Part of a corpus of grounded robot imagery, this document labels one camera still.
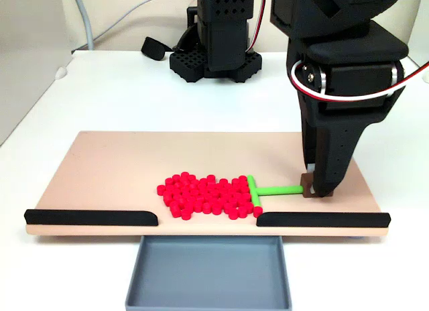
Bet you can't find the grey shallow tray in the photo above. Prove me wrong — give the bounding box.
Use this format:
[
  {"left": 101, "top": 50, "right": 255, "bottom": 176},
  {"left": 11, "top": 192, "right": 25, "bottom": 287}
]
[{"left": 125, "top": 235, "right": 292, "bottom": 311}]

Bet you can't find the white side panel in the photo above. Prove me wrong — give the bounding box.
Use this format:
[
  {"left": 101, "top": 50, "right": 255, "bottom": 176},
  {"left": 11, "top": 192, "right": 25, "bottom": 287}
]
[
  {"left": 404, "top": 0, "right": 429, "bottom": 74},
  {"left": 0, "top": 0, "right": 74, "bottom": 146}
]

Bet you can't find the grey hose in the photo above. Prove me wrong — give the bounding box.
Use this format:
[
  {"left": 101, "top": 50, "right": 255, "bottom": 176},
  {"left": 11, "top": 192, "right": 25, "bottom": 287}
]
[{"left": 70, "top": 0, "right": 95, "bottom": 51}]

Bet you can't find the black table clamp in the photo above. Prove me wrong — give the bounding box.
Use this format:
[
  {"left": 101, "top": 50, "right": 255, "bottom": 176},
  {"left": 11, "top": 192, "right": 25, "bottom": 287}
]
[{"left": 140, "top": 36, "right": 174, "bottom": 61}]

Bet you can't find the red white black servo cable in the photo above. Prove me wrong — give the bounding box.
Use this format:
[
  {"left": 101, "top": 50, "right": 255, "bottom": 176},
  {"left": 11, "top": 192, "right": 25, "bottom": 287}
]
[
  {"left": 248, "top": 0, "right": 268, "bottom": 53},
  {"left": 290, "top": 58, "right": 429, "bottom": 103}
]

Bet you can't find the green T-shaped pusher tool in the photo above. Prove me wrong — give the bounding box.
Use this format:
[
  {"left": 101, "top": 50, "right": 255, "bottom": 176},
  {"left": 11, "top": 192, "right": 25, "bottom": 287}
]
[{"left": 247, "top": 172, "right": 335, "bottom": 208}]

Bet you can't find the beige flat board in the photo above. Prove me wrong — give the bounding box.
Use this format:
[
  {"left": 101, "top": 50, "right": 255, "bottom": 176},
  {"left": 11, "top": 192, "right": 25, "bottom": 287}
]
[{"left": 25, "top": 130, "right": 389, "bottom": 239}]

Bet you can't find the black board edge rail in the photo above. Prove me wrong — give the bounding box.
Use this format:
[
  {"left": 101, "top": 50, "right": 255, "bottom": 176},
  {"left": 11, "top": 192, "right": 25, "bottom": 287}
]
[
  {"left": 256, "top": 211, "right": 391, "bottom": 229},
  {"left": 23, "top": 208, "right": 159, "bottom": 227}
]

